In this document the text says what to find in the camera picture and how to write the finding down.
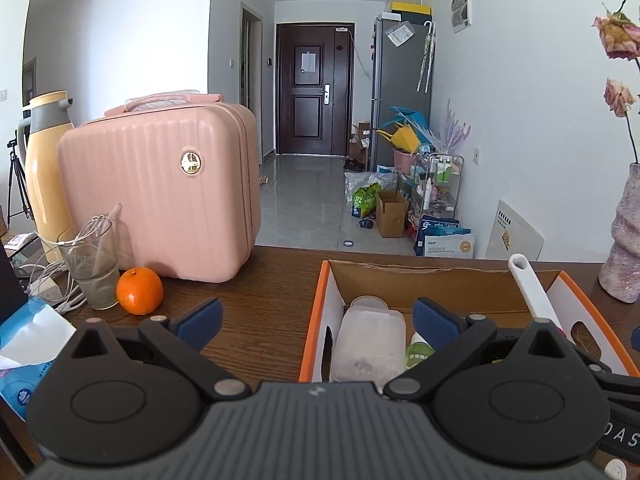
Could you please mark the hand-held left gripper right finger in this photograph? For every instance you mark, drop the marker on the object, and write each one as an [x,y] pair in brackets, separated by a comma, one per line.
[435,325]

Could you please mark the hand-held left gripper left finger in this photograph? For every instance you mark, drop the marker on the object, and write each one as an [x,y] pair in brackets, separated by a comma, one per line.
[200,317]

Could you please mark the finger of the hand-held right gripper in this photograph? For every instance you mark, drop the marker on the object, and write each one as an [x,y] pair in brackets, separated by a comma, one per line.
[620,380]

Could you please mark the green and white bottle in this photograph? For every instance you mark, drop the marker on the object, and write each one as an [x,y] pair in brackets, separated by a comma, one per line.
[417,352]

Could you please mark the orange-edged cardboard box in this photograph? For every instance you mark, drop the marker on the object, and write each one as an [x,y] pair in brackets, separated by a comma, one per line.
[450,290]

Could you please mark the clear plastic container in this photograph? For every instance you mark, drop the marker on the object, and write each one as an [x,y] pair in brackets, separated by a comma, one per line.
[367,345]

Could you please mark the white round plastic object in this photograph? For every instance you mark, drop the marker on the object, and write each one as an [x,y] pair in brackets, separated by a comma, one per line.
[616,469]

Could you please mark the orange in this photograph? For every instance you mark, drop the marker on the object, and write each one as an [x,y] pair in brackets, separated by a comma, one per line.
[140,292]

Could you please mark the blue and white sack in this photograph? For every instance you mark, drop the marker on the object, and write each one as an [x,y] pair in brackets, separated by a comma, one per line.
[445,242]

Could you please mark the clear drinking glass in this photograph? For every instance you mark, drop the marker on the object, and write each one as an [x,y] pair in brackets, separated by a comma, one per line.
[97,285]

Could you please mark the small brown cardboard box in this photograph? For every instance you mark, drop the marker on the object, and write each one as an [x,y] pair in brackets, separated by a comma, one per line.
[392,217]

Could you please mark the white board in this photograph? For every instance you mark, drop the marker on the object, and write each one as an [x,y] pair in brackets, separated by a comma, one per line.
[515,235]

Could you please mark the small dark object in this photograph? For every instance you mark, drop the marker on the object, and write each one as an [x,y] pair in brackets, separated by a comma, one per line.
[366,224]

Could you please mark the pink hard-shell suitcase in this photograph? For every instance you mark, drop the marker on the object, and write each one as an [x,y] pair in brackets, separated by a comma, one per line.
[150,200]

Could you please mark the pink textured vase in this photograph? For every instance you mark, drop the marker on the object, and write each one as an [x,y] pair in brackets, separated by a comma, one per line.
[625,250]

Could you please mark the green bag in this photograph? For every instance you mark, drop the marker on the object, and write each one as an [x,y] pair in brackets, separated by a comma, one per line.
[365,202]

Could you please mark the metal rack trolley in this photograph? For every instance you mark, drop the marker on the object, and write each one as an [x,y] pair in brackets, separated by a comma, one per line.
[442,172]

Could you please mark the clear plastic bag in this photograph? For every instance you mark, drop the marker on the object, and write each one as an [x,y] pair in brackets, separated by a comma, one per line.
[357,180]

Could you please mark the pink bucket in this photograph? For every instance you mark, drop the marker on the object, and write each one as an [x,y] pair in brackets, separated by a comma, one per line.
[404,159]

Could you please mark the dark shoes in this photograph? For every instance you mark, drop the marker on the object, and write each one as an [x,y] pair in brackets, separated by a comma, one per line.
[354,165]

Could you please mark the yellow hangers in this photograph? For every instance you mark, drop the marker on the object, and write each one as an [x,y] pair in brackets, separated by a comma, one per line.
[404,139]

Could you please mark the blue tissue pack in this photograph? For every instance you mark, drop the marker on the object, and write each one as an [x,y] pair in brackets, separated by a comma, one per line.
[25,390]

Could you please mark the black panel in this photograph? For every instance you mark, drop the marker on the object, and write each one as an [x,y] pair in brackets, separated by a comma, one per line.
[10,290]

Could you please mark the pale purple hangers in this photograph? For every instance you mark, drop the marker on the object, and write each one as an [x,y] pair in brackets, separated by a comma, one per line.
[450,132]

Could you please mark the open cardboard boxes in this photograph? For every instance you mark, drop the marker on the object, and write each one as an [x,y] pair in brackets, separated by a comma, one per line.
[361,140]

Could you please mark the yellow thermos jug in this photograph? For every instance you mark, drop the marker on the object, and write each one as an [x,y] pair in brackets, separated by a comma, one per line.
[42,185]

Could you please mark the blue hangers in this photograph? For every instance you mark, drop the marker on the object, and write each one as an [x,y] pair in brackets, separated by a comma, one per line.
[412,116]

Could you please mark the dark brown door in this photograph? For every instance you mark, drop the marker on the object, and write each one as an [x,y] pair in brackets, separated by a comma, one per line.
[310,125]

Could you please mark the grey refrigerator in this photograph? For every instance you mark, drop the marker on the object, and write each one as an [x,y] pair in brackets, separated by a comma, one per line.
[400,85]

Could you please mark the clear folded umbrella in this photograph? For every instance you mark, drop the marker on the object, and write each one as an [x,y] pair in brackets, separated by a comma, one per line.
[430,57]
[422,57]

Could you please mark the paper notice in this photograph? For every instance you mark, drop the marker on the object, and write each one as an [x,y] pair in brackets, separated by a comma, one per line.
[308,62]

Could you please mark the plastic sleeve with paper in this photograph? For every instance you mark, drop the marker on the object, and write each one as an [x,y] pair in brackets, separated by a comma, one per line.
[400,35]

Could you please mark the yellow and black box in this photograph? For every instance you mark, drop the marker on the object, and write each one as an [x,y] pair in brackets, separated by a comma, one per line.
[410,10]

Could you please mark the dried pink rose bouquet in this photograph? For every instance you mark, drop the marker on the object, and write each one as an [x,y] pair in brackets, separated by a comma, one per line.
[620,35]

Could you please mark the white wall socket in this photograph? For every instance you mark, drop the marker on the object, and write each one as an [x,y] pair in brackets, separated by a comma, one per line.
[476,155]

